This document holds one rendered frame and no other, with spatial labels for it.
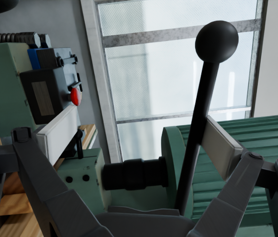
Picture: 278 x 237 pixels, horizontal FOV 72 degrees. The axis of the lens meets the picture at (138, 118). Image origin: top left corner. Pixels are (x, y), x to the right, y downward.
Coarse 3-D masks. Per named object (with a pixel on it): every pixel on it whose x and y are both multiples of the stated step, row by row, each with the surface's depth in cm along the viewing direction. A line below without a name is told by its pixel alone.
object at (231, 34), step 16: (208, 32) 15; (224, 32) 15; (208, 48) 15; (224, 48) 15; (208, 64) 16; (208, 80) 17; (208, 96) 17; (192, 128) 19; (192, 144) 19; (192, 160) 20; (192, 176) 21; (176, 208) 22
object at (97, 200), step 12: (84, 156) 37; (96, 156) 36; (60, 168) 34; (72, 168) 33; (84, 168) 33; (96, 168) 34; (72, 180) 34; (84, 180) 33; (96, 180) 34; (84, 192) 35; (96, 192) 35; (108, 192) 41; (96, 204) 36; (108, 204) 40
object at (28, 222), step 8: (80, 128) 61; (16, 216) 30; (24, 216) 29; (32, 216) 29; (8, 224) 28; (16, 224) 28; (24, 224) 28; (32, 224) 29; (0, 232) 27; (8, 232) 27; (16, 232) 27; (24, 232) 27
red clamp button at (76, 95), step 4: (72, 88) 30; (76, 88) 31; (72, 92) 30; (76, 92) 30; (72, 96) 30; (76, 96) 30; (80, 96) 32; (72, 100) 30; (76, 100) 30; (80, 100) 32; (76, 104) 31
